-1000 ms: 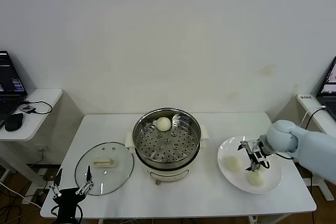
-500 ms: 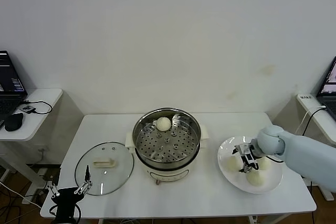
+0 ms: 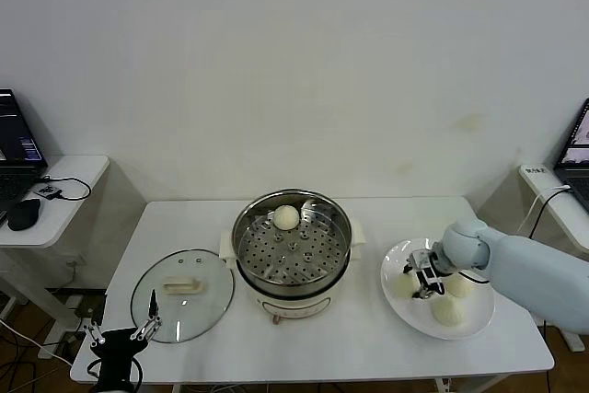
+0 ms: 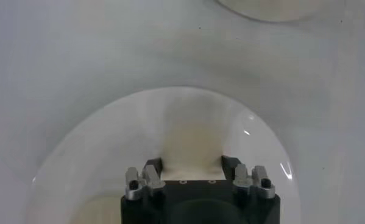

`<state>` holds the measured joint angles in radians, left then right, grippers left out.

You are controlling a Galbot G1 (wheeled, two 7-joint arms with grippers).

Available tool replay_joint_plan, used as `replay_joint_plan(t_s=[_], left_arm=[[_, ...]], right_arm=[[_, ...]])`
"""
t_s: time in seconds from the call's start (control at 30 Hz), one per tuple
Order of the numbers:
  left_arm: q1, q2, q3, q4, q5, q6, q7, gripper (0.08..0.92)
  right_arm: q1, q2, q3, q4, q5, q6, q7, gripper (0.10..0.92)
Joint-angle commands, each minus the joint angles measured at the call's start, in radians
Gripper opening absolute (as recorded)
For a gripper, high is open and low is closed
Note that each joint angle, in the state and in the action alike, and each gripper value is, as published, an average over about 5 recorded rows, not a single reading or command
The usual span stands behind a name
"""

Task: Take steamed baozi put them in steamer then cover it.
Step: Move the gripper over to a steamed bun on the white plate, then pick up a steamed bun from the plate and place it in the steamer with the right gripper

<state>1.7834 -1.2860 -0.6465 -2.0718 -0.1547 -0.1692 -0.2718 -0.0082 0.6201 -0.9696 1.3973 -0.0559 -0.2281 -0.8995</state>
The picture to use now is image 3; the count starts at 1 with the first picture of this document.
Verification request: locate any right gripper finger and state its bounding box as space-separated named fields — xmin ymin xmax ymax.
xmin=412 ymin=283 xmax=445 ymax=301
xmin=403 ymin=249 xmax=432 ymax=274

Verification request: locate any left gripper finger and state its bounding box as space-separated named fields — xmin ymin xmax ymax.
xmin=83 ymin=322 xmax=103 ymax=348
xmin=130 ymin=289 xmax=165 ymax=342

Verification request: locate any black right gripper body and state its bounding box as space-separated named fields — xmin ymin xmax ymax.
xmin=421 ymin=250 xmax=446 ymax=291

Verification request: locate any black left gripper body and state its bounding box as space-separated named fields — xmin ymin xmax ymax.
xmin=89 ymin=327 xmax=149 ymax=366

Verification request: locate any white steamed baozi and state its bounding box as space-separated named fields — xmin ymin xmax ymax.
xmin=444 ymin=272 xmax=476 ymax=300
xmin=394 ymin=274 xmax=422 ymax=301
xmin=432 ymin=296 xmax=467 ymax=328
xmin=273 ymin=204 xmax=301 ymax=231

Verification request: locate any round glass lid cream handle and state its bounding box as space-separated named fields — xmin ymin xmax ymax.
xmin=130 ymin=248 xmax=236 ymax=344

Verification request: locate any stainless steel steamer basket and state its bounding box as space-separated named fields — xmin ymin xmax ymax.
xmin=231 ymin=188 xmax=354 ymax=297

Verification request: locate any white round plate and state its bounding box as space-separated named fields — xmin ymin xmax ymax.
xmin=380 ymin=238 xmax=496 ymax=341

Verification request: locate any cream electric cooker base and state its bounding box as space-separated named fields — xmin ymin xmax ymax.
xmin=218 ymin=220 xmax=368 ymax=328

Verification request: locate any black computer mouse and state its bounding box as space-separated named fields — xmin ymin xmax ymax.
xmin=7 ymin=197 xmax=42 ymax=231

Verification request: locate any small black device white sticker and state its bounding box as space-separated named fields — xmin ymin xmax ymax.
xmin=34 ymin=183 xmax=63 ymax=201

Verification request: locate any dark grey laptop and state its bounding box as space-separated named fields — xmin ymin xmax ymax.
xmin=554 ymin=98 xmax=589 ymax=208

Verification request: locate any black laptop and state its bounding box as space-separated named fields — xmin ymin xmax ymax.
xmin=0 ymin=87 xmax=49 ymax=214

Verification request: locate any white floor cable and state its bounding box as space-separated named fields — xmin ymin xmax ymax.
xmin=0 ymin=317 xmax=65 ymax=360

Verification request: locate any white strap cable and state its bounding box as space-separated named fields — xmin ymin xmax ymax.
xmin=518 ymin=185 xmax=574 ymax=229

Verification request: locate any thin black device cable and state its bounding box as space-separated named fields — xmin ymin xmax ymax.
xmin=39 ymin=175 xmax=92 ymax=202

